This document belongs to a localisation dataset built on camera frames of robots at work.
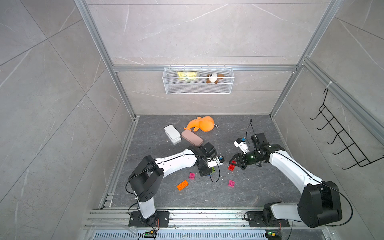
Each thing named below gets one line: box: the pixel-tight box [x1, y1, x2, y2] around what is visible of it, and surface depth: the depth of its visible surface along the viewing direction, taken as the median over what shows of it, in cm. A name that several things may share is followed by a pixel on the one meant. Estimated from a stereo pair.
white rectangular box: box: [164, 124, 182, 145], surface depth 105 cm
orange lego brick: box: [176, 180, 189, 192], surface depth 86 cm
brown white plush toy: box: [206, 73, 225, 84], surface depth 89 cm
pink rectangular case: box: [181, 129, 204, 146], surface depth 106 cm
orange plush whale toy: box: [184, 116, 215, 132], surface depth 109 cm
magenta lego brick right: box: [228, 179, 236, 188], surface depth 86 cm
